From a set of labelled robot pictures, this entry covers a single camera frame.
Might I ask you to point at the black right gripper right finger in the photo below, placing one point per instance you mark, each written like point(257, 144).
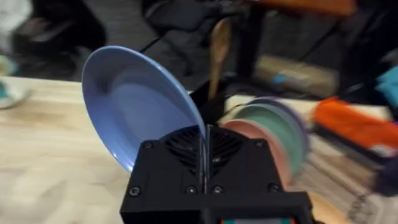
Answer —
point(239, 165)

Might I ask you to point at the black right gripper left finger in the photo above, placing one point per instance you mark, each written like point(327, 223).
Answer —
point(168, 168)

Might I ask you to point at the blue plate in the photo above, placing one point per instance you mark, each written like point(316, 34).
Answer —
point(136, 105)

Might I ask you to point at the pink plate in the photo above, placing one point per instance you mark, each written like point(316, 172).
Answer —
point(267, 137)

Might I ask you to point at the green plate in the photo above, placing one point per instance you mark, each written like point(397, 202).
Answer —
point(280, 124)

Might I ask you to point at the purple plate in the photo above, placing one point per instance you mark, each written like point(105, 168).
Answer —
point(297, 112)

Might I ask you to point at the brown cardboard box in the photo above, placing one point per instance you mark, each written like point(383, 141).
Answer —
point(295, 76)

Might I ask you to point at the orange soft bag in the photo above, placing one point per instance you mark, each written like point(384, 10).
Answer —
point(351, 124)

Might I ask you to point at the wooden spoon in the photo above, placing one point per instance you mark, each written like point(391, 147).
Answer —
point(220, 46)

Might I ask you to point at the orange-topped black table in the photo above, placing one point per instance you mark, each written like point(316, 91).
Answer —
point(252, 37)

